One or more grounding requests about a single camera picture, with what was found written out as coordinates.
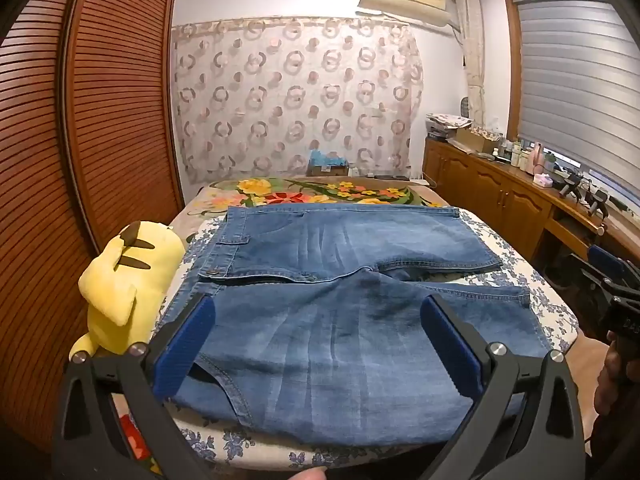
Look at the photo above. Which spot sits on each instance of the white flat device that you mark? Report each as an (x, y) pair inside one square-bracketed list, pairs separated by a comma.
[(419, 181)]

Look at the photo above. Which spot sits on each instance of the pink tissue pack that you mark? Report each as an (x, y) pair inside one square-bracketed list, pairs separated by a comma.
[(542, 179)]

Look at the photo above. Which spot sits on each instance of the grey window blind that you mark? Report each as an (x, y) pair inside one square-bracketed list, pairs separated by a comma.
[(575, 85)]

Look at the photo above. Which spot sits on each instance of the beige tied window curtain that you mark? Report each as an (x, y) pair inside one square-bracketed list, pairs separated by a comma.
[(472, 60)]

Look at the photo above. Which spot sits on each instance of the person's right hand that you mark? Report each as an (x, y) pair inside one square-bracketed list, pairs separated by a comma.
[(611, 375)]

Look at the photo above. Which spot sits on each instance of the colourful flower blanket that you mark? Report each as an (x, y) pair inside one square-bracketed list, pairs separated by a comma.
[(310, 190)]

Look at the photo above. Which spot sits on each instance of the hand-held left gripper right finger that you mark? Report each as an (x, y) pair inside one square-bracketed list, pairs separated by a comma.
[(450, 342)]

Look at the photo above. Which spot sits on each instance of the wooden cabinet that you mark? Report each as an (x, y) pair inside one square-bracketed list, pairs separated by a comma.
[(490, 195)]

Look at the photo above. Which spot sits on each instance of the open cardboard box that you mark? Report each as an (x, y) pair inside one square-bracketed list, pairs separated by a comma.
[(477, 140)]

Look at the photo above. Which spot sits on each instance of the black hand-held device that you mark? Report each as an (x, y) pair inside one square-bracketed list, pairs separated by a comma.
[(597, 202), (570, 185)]

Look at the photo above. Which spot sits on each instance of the yellow plush toy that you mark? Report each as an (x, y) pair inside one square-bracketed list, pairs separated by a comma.
[(120, 285)]

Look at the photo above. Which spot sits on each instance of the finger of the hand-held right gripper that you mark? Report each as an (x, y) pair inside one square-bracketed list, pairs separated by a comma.
[(585, 275), (607, 262)]

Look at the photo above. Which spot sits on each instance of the black flat box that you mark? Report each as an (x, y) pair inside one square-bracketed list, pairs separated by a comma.
[(390, 178)]

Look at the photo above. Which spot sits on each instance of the circle patterned sheer curtain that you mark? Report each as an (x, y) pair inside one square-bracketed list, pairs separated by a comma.
[(300, 100)]

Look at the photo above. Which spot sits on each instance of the wooden louvered wardrobe door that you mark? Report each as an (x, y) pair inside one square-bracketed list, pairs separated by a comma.
[(35, 160), (125, 85)]

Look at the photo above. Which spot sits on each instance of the small brown box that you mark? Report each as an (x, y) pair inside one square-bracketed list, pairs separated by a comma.
[(327, 171)]

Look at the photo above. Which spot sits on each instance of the stack of papers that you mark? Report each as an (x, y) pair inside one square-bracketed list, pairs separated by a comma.
[(447, 124)]

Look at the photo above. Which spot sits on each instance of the white blue floral cloth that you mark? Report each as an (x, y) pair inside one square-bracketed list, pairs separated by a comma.
[(492, 237)]

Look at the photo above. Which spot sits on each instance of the white bottle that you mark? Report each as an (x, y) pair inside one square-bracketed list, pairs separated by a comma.
[(523, 159)]

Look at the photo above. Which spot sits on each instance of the person's left hand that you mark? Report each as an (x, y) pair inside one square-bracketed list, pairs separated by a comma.
[(312, 473)]

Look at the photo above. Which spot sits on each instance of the blue denim pants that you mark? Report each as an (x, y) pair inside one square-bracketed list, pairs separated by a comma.
[(325, 340)]

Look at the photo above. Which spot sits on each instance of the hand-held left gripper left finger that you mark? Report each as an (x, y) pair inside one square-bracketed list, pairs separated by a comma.
[(186, 345)]

